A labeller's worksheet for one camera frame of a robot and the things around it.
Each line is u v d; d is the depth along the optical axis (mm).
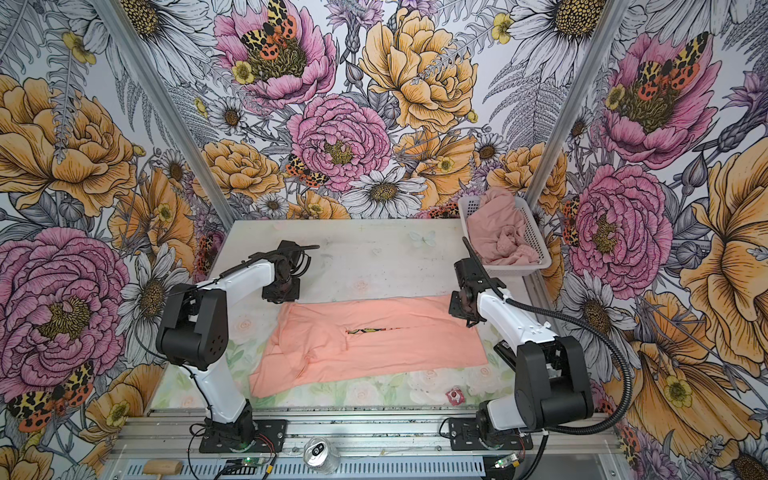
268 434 744
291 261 808
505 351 858
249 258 713
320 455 604
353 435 761
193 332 498
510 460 715
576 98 863
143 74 809
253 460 715
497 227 1145
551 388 432
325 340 894
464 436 738
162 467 689
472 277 715
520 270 977
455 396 758
